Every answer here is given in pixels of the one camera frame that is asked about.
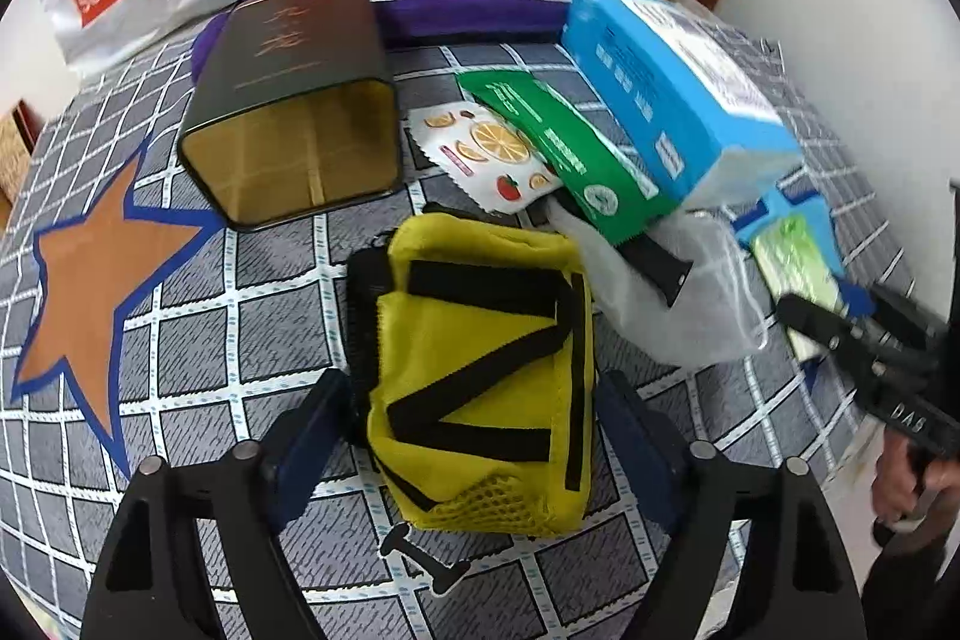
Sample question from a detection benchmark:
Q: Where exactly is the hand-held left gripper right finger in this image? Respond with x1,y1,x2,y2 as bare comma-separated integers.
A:
600,368,863,640

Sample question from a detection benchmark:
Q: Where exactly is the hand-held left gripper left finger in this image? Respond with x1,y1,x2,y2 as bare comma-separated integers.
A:
94,368,353,640

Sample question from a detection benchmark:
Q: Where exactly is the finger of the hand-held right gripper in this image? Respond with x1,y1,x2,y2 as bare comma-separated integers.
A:
776,293,890,386
836,280,947,348

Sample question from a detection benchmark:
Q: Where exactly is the small green wipes pack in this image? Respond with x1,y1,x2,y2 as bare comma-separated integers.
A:
750,214,845,360

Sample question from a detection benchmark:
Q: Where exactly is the yellow pouch with black straps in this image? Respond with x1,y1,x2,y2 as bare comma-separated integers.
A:
346,212,599,536

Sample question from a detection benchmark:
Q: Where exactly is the green packet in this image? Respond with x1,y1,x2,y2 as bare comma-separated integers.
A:
457,70,680,247

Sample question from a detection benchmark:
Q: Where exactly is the fruit print snack packet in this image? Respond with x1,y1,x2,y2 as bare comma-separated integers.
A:
407,104,563,217

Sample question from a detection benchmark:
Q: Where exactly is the purple towel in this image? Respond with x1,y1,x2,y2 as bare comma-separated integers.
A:
191,0,623,86

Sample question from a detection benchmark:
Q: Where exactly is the person's right forearm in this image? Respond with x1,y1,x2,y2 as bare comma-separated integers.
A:
861,511,960,640

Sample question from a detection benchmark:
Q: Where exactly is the person's right hand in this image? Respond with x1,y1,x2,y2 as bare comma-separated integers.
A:
872,436,935,530

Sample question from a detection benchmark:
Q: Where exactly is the translucent plastic bag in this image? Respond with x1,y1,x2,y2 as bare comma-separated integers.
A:
551,209,766,367

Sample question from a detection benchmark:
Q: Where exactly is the grey checked blanket with stars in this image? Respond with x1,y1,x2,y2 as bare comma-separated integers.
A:
0,21,923,640

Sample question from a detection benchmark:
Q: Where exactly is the blue tissue pack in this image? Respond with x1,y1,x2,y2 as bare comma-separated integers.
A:
561,0,803,214

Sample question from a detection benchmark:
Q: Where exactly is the dark green tin box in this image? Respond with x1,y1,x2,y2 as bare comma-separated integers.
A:
176,0,400,232

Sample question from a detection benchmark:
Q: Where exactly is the patterned brown book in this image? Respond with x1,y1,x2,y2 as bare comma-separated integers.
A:
0,98,37,206

